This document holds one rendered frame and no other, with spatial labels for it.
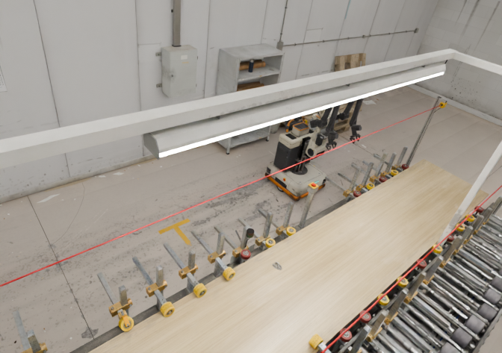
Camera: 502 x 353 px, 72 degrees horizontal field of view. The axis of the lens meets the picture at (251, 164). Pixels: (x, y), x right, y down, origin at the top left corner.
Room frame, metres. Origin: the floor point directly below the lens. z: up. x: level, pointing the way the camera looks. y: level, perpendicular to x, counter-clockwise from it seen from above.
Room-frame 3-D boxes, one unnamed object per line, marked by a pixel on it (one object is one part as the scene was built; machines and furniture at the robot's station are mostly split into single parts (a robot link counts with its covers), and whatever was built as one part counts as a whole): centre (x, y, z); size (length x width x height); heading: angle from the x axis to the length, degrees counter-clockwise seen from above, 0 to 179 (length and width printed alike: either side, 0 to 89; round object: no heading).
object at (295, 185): (4.13, -0.67, 0.16); 0.67 x 0.64 x 0.25; 45
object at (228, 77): (5.10, 0.24, 0.78); 0.90 x 0.45 x 1.55; 135
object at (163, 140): (1.93, -0.46, 2.34); 2.40 x 0.12 x 0.08; 135
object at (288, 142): (4.19, -0.60, 0.59); 0.55 x 0.34 x 0.83; 135
